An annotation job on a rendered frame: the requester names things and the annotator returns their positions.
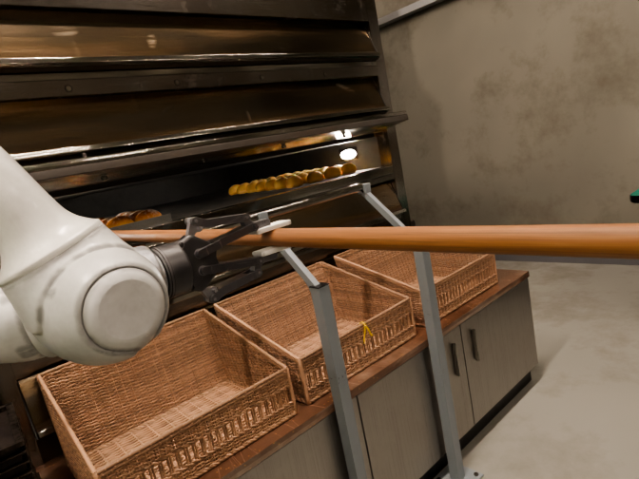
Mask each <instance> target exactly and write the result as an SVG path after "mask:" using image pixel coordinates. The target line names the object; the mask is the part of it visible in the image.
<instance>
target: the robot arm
mask: <svg viewBox="0 0 639 479"><path fill-rule="evenodd" d="M238 222H239V223H240V224H241V226H239V227H236V228H234V229H232V230H230V231H228V232H226V233H224V234H222V235H220V236H218V237H216V238H214V239H210V240H204V239H200V238H198V237H195V234H196V233H197V232H201V231H202V230H203V228H204V227H214V226H220V225H226V224H231V223H238ZM184 223H185V224H186V225H187V226H186V231H185V235H184V236H182V237H181V238H180V239H178V240H177V241H174V242H170V243H167V244H164V245H160V246H157V247H153V248H150V249H149V248H148V247H146V246H138V247H134V248H133V247H131V246H130V245H128V244H127V243H126V242H124V241H123V240H122V239H120V238H119V237H118V236H117V235H115V234H114V233H113V232H112V231H111V230H109V229H108V228H107V227H106V226H105V225H104V224H103V223H102V222H101V221H100V220H99V219H90V218H85V217H80V216H77V215H75V214H72V213H70V212H69V211H67V209H65V208H64V207H63V206H61V205H60V204H59V203H58V202H57V201H56V200H55V199H54V198H53V197H52V196H50V195H49V194H48V193H47V192H46V191H45V190H44V188H43V187H42V186H41V185H40V184H39V183H38V182H37V181H36V180H35V179H34V178H33V177H32V176H31V175H30V174H29V173H28V172H27V171H26V170H25V169H24V168H23V167H22V166H21V165H20V164H19V163H18V162H17V161H16V160H15V159H14V158H13V157H12V156H11V155H9V154H8V153H7V152H6V151H5V150H4V149H3V148H2V147H1V146H0V256H1V269H0V364H3V363H18V362H26V361H32V360H36V359H39V358H42V357H55V356H59V357H61V358H63V359H65V360H67V361H70V362H73V363H77V364H82V365H89V366H102V365H109V364H114V363H118V362H122V361H125V360H127V359H129V358H131V357H133V356H134V355H136V354H137V353H138V352H139V351H140V350H141V349H143V347H144V346H146V345H147V344H148V343H149V342H150V341H151V340H152V339H153V338H155V337H156V336H157V335H158V334H159V333H160V332H161V330H162V329H163V327H164V325H165V321H166V319H167V315H168V309H169V300H170V299H171V298H174V297H178V296H180V295H183V294H186V293H189V292H191V291H198V292H201V293H202V295H203V300H204V301H206V302H210V303H217V302H218V301H219V300H220V299H221V298H222V297H223V296H224V295H225V294H227V293H229V292H231V291H233V290H235V289H237V288H239V287H241V286H243V285H244V284H246V283H248V282H250V281H252V280H254V279H256V278H259V277H260V276H261V275H262V270H261V266H262V264H263V263H265V262H267V261H270V260H273V259H276V258H277V257H278V254H277V252H279V251H282V250H285V249H288V248H291V247H277V246H269V247H266V248H262V249H260V250H257V251H254V252H253V253H252V255H253V257H249V258H243V259H232V260H227V261H220V262H219V261H218V259H217V250H219V249H221V248H223V246H225V245H226V244H228V243H230V242H232V241H234V240H237V239H239V238H241V237H243V236H245V235H247V234H248V235H259V234H262V233H265V232H268V231H271V230H274V229H277V228H281V227H283V226H286V225H289V224H291V220H278V221H275V222H271V223H270V220H269V219H262V220H256V221H251V219H250V215H249V214H237V215H230V216H224V217H217V218H211V219H201V218H197V217H193V218H186V219H185V220H184ZM244 267H250V269H248V270H246V271H244V272H242V273H240V274H238V275H236V276H234V277H232V278H229V279H227V280H225V281H223V282H221V283H219V284H217V285H215V286H209V287H207V286H208V284H209V283H210V281H211V280H212V279H213V277H215V275H216V274H217V273H220V272H225V271H228V270H234V269H240V268H244Z"/></svg>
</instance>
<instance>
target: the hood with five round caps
mask: <svg viewBox="0 0 639 479"><path fill-rule="evenodd" d="M0 10H43V11H67V12H92V13H116V14H140V15H164V16H188V17H212V18H237V19H261V20H284V21H309V22H333V23H357V24H363V23H366V22H368V15H367V9H366V3H365V0H0Z"/></svg>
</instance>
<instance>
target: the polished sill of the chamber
mask: <svg viewBox="0 0 639 479"><path fill-rule="evenodd" d="M392 173H394V169H393V166H392V165H389V166H383V167H380V168H376V169H372V170H368V171H364V172H360V173H357V174H353V175H350V176H346V177H342V178H338V179H334V180H331V181H327V182H320V183H316V184H312V185H308V186H305V187H302V188H298V189H294V190H290V191H286V192H282V193H279V194H275V195H271V196H267V197H263V198H260V199H256V200H253V201H246V202H242V203H238V204H234V205H230V206H226V207H223V208H220V209H216V210H212V211H208V212H204V213H201V214H197V215H193V216H189V217H185V218H181V219H177V220H173V221H169V222H165V223H161V224H157V225H153V226H149V227H146V228H142V229H138V230H186V226H187V225H186V224H185V223H184V220H185V219H186V218H193V217H197V218H201V219H211V218H217V217H224V216H230V215H237V214H246V213H250V212H253V211H257V210H261V209H263V208H267V207H270V206H274V205H278V204H281V203H285V202H289V201H294V200H298V199H301V198H305V197H309V196H312V195H316V194H319V193H322V192H326V191H329V190H333V189H337V188H340V187H343V186H347V185H350V184H354V183H358V182H364V181H368V180H371V179H374V178H378V177H381V176H385V175H388V174H392ZM125 242H126V243H127V244H128V245H132V244H135V243H139V242H141V241H125Z"/></svg>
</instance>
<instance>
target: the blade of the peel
mask: <svg viewBox="0 0 639 479"><path fill-rule="evenodd" d="M169 221H172V218H171V215H170V214H166V215H161V216H158V217H154V218H150V219H146V220H139V221H135V222H132V223H128V224H124V225H120V226H115V227H111V228H108V229H109V230H111V231H124V230H138V229H142V228H146V227H149V226H153V225H157V224H161V223H165V222H169Z"/></svg>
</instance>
